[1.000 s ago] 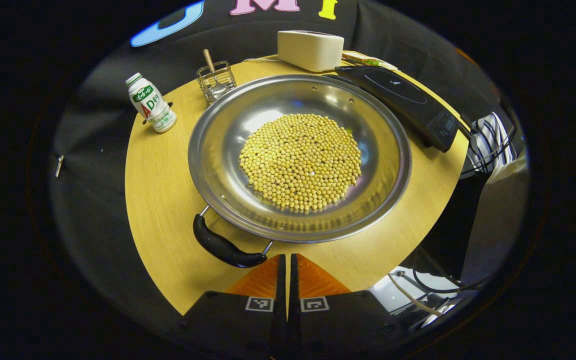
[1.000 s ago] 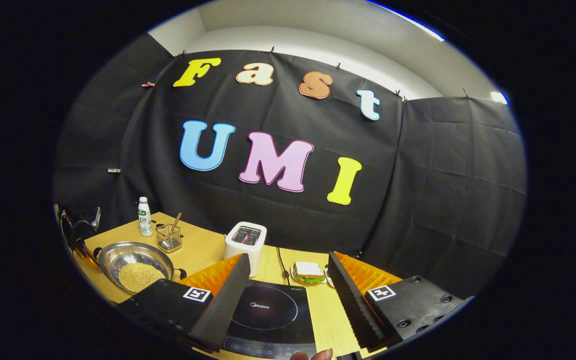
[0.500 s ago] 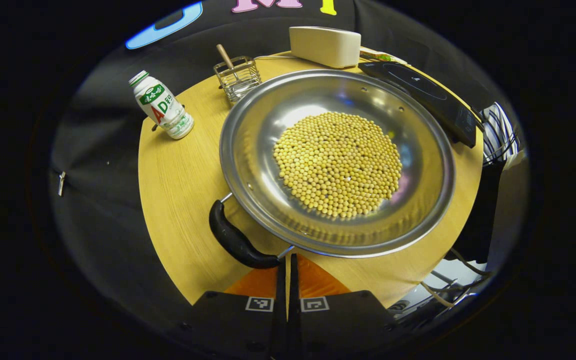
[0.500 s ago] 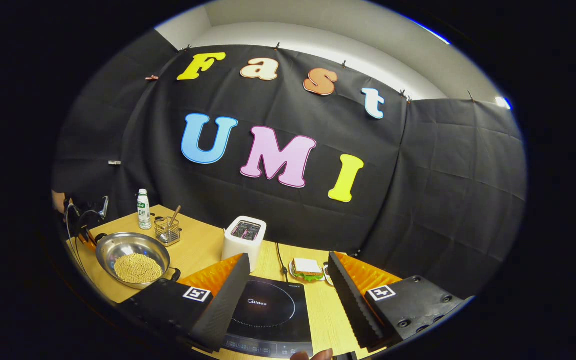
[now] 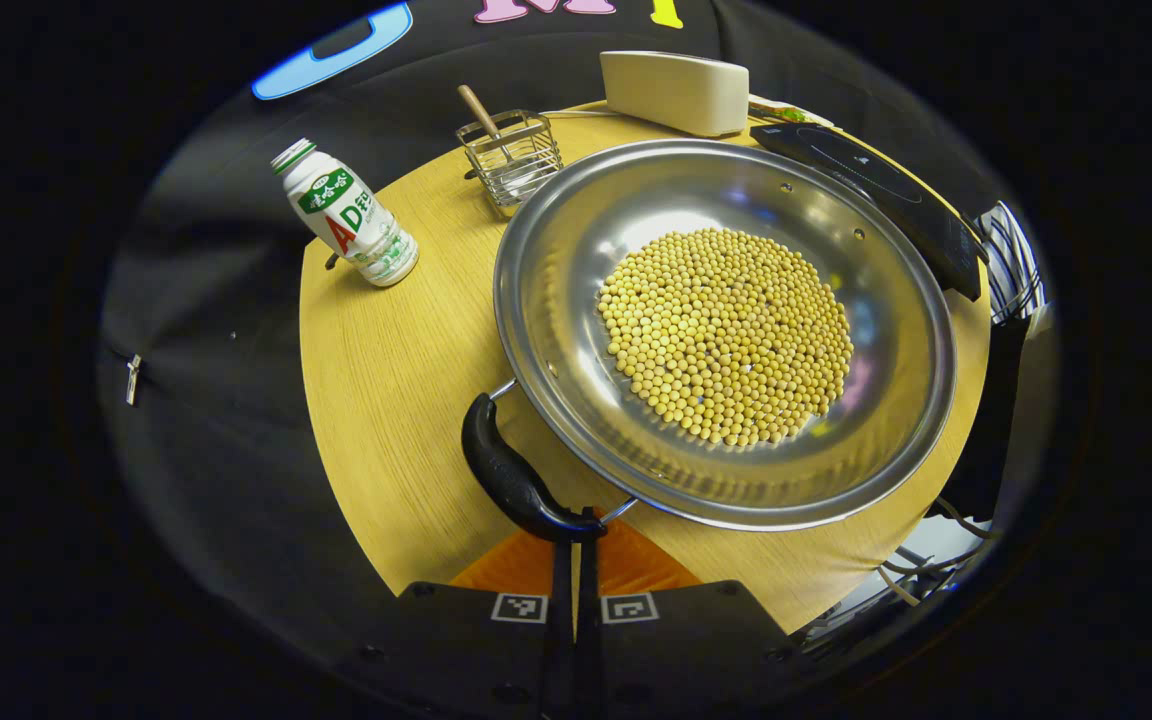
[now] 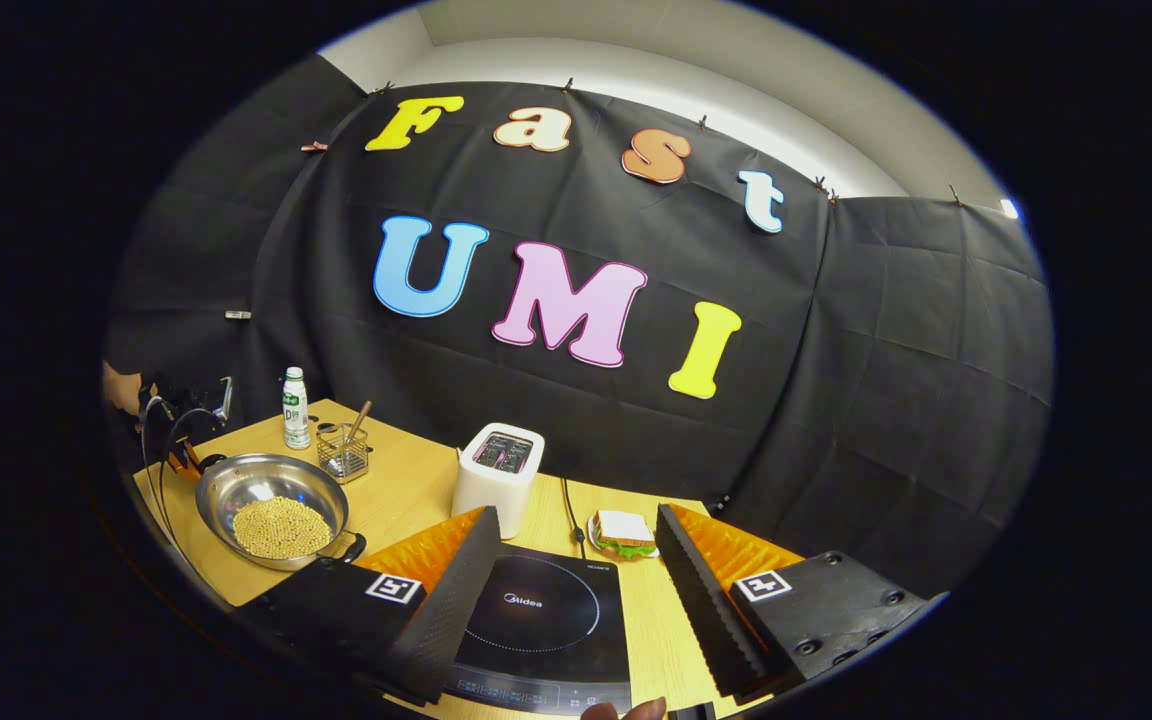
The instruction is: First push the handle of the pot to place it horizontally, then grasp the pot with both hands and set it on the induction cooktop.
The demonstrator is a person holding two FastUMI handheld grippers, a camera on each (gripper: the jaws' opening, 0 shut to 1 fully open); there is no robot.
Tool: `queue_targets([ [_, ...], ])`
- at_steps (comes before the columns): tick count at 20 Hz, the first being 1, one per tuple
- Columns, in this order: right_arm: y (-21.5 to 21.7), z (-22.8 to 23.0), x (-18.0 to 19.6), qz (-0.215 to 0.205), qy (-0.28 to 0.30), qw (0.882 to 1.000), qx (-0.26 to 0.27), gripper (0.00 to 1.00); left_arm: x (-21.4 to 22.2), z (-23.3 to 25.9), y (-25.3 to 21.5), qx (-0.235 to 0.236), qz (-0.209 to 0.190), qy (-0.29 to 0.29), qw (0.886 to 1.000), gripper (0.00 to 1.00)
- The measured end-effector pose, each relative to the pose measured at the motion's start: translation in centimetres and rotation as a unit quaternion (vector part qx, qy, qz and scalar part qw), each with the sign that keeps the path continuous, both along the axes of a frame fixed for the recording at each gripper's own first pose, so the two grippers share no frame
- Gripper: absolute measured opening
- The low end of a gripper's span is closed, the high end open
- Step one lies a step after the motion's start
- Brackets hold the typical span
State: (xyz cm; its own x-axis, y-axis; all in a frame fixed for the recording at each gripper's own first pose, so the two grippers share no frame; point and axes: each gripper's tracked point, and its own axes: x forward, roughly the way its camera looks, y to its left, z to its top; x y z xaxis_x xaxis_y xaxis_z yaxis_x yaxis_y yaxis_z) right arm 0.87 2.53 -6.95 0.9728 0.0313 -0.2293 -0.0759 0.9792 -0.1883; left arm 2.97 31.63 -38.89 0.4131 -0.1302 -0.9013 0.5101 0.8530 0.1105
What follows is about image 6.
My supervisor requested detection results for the black induction cooktop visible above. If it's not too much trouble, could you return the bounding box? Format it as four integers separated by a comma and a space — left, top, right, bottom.
446, 545, 634, 716

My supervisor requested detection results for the white sandwich plate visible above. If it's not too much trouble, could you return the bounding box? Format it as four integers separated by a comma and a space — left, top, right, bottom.
588, 513, 661, 561

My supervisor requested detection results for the black power cable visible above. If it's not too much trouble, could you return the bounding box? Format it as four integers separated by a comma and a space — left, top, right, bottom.
561, 477, 587, 559

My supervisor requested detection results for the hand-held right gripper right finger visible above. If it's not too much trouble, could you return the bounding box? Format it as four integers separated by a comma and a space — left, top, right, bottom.
654, 503, 947, 701

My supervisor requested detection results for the wooden handled utensil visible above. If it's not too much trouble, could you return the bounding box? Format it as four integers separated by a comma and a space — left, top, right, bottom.
341, 400, 374, 471

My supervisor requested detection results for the black backdrop cloth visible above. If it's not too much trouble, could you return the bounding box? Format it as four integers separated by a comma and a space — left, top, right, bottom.
106, 55, 1055, 601

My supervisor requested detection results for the stainless steel pot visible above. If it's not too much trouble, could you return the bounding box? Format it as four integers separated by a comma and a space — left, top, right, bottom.
194, 453, 367, 573

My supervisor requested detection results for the white bottle green label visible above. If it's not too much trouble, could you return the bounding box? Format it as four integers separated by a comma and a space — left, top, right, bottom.
282, 367, 312, 450

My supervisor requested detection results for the wire utensil holder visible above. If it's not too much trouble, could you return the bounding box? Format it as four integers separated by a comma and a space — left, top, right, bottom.
316, 422, 370, 484

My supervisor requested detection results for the white toaster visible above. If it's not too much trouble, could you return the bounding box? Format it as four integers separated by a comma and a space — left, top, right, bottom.
451, 422, 546, 541

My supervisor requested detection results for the pile of soybeans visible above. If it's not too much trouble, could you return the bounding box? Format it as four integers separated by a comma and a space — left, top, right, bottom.
233, 496, 333, 559

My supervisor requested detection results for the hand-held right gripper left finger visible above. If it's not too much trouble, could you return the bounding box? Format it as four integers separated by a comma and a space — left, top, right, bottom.
236, 506, 503, 707

